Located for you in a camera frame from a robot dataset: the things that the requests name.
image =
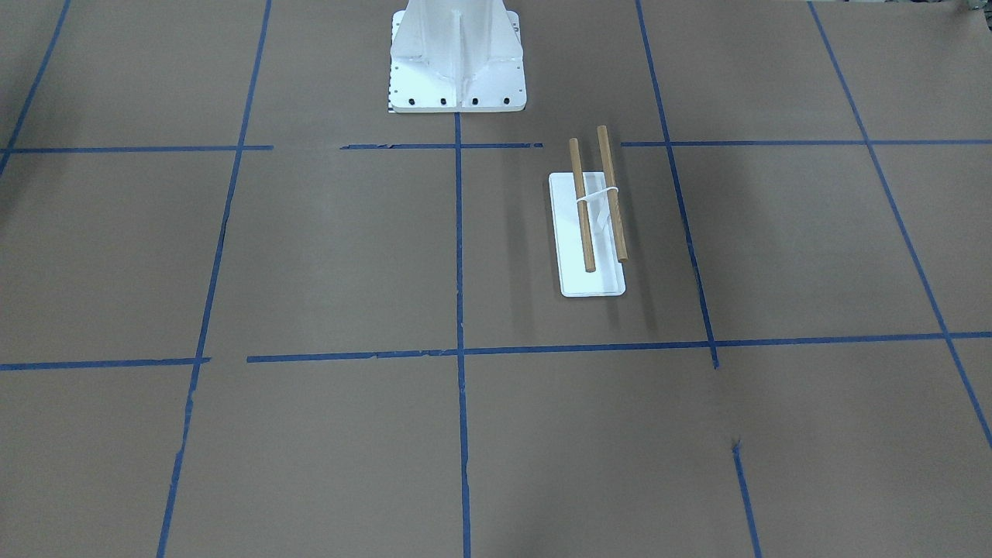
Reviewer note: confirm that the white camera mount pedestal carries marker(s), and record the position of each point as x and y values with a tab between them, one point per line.
456	56

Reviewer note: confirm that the white wooden towel rack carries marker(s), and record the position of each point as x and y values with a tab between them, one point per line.
588	228

